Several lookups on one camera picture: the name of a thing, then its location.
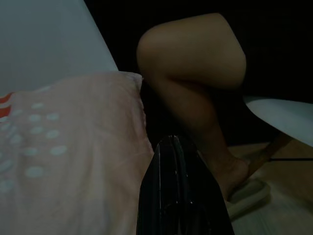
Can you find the wooden chair leg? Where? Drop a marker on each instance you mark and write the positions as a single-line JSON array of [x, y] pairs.
[[275, 150]]

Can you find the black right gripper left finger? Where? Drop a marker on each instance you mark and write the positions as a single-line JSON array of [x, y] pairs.
[[161, 195]]

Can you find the pink pillow with white dots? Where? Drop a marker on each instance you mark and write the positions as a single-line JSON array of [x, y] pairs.
[[73, 151]]

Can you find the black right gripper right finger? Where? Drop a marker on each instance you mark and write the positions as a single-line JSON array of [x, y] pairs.
[[203, 208]]

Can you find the white chair seat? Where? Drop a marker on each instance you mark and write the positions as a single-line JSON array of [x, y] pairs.
[[281, 117]]

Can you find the white slipper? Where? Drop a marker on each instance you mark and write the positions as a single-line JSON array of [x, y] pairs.
[[249, 193]]

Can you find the person's bare leg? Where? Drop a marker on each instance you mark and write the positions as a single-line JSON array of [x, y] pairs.
[[185, 63]]

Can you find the pale grey bed sheet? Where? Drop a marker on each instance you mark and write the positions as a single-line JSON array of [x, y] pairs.
[[49, 41]]

